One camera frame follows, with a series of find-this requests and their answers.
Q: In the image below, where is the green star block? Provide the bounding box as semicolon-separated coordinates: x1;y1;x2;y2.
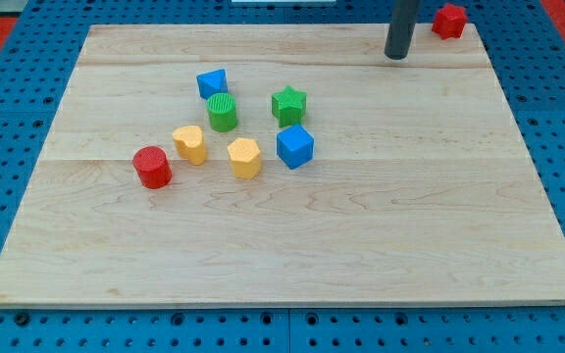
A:
272;85;307;127

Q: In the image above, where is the red star block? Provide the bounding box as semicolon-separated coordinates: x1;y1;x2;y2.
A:
432;3;468;40

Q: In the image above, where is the blue cube block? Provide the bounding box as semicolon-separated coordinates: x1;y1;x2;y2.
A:
277;125;314;170

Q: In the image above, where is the wooden board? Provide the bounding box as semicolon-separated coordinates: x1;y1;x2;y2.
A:
0;24;565;309

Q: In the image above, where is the yellow hexagon block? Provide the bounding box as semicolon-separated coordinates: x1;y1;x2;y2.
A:
227;137;262;179

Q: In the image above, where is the green cylinder block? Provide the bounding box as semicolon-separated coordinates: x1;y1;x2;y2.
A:
206;93;237;132

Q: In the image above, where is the yellow heart block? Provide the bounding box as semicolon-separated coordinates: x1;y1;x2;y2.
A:
172;126;208;166

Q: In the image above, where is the blue triangular prism block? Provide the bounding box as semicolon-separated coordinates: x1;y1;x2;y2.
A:
196;69;229;99

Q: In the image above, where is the red cylinder block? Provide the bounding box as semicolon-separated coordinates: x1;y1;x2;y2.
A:
132;146;173;189

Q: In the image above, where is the dark grey pointer rod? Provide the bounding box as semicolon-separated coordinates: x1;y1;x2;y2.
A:
384;0;422;60

